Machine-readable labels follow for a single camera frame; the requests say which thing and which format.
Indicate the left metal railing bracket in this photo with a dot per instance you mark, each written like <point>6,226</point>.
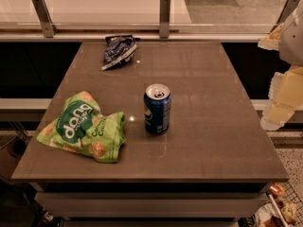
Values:
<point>42,12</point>

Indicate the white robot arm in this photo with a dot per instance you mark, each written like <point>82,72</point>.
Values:
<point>291,39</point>

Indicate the blue Pepsi soda can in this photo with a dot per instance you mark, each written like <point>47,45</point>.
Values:
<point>157,102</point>

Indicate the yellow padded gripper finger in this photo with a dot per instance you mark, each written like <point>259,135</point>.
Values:
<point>271,41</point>
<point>285,97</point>

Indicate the blue chip bag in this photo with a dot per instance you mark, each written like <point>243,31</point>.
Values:
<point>120,49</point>

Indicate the wire basket with snacks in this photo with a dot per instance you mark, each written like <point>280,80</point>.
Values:
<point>283,208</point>

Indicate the middle metal railing bracket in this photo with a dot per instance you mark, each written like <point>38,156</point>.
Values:
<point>164,18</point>

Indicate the metal railing bracket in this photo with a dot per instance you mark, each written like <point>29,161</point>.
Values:
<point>42,12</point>
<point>164,18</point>
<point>289,7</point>

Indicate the right metal railing bracket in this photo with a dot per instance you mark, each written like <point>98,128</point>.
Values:
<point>289,7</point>

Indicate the green chip bag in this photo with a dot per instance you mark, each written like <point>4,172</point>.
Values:
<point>82,128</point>

